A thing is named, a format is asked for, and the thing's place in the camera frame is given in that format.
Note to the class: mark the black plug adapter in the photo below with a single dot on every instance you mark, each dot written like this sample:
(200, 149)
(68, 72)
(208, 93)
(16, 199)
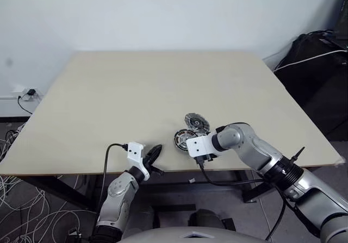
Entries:
(31, 92)

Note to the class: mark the black table frame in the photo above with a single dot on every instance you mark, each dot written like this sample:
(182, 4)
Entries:
(59, 191)

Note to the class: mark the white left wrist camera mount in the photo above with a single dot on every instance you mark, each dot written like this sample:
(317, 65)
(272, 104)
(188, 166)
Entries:
(136, 153)

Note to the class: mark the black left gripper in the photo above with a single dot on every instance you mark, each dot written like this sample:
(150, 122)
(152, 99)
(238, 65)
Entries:
(149, 165)

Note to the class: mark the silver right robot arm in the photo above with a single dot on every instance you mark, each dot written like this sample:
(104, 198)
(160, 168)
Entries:
(272, 161)

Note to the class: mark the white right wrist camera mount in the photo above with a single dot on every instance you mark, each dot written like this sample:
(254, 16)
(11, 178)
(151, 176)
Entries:
(199, 145)

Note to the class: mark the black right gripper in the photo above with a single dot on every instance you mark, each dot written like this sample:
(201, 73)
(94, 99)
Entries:
(204, 159)

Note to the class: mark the small white floor scrap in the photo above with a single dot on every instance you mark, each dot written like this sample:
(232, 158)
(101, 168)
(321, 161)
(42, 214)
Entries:
(192, 180)

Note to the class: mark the grey robot torso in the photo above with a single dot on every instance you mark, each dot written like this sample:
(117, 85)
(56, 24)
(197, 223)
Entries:
(190, 233)

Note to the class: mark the large black bag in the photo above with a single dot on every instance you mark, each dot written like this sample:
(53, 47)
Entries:
(315, 88)

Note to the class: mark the dark rounded robot shape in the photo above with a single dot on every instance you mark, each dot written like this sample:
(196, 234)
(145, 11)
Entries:
(205, 218)

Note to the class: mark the dark grey rounded shape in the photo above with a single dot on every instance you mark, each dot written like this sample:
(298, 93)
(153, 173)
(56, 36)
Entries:
(148, 217)

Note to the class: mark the black laptop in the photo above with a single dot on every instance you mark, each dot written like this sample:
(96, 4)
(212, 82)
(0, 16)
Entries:
(343, 14)

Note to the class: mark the silver finned motor housing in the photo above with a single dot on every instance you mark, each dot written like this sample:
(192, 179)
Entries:
(197, 123)

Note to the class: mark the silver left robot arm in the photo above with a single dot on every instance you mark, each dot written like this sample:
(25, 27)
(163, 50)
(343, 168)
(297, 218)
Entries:
(117, 196)

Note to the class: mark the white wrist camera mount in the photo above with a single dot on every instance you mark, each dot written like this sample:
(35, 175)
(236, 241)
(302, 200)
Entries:
(199, 145)
(136, 153)

